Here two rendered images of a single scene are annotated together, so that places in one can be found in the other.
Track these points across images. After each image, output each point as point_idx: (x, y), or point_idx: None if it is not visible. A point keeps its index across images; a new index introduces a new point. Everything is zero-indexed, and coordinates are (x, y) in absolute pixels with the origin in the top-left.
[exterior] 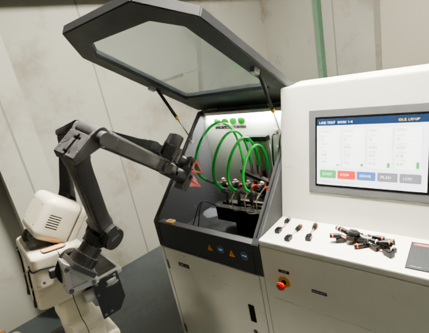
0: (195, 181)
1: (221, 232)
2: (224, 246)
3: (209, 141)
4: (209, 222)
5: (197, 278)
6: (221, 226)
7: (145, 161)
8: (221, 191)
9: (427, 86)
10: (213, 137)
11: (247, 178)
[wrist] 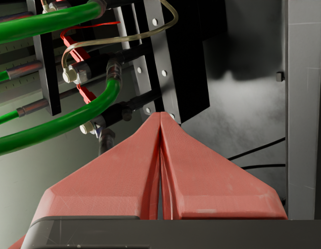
0: (128, 157)
1: (296, 5)
2: None
3: (17, 239)
4: (219, 141)
5: None
6: (219, 99)
7: None
8: (130, 114)
9: None
10: None
11: (72, 102)
